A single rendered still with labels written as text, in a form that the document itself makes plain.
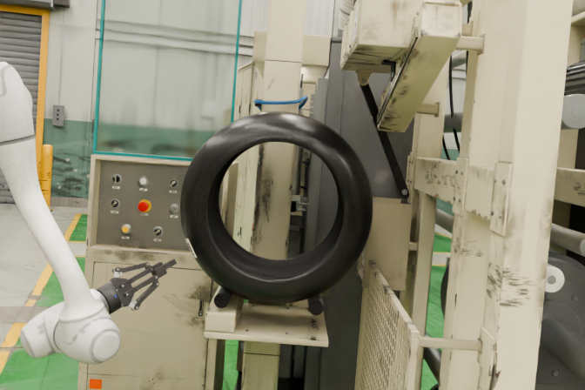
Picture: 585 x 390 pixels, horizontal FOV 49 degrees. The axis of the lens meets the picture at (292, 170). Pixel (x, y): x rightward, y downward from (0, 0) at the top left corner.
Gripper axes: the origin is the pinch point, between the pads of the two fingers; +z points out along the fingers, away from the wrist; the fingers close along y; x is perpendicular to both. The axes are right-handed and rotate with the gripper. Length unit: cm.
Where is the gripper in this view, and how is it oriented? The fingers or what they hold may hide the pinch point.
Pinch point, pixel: (164, 267)
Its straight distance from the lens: 184.6
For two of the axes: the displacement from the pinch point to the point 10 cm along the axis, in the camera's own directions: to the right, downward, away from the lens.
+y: 4.3, 9.0, 0.4
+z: 6.7, -3.5, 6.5
